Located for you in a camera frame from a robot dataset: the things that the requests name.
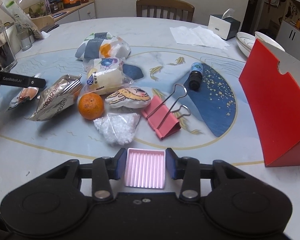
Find pink ridged soap tray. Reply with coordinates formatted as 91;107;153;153
125;148;166;189

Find bag of white beads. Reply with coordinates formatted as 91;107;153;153
93;113;140;146

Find pink binder clip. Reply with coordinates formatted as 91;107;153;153
141;83;191;140

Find gold foil snack bag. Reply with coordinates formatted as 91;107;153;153
28;74;82;121

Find orange mandarin fruit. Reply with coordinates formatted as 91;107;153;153
78;93;104;120

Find red cardboard box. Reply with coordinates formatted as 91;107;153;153
239;40;300;167

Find small clear snack packet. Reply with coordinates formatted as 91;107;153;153
7;86;40;111

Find glass jar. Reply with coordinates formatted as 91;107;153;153
0;20;17;72

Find cartoon face plush pouch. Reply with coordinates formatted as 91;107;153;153
105;87;151;109

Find dark blue-capped small bottle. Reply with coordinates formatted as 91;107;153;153
189;62;203;90

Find packaged bread roll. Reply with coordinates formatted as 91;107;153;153
81;57;134;95

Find blue orange patterned tissue pack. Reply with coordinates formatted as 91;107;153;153
75;32;131;61

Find white side cabinet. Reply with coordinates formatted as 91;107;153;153
52;0;96;24

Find white paper napkin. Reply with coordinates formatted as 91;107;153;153
170;26;230;50

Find white stacked plates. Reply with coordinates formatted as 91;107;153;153
236;32;255;57

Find green white tissue box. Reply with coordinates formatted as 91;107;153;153
207;8;241;40

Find white porcelain bowl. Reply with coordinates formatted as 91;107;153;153
255;31;285;51

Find wooden dining chair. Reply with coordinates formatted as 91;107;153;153
136;0;194;22

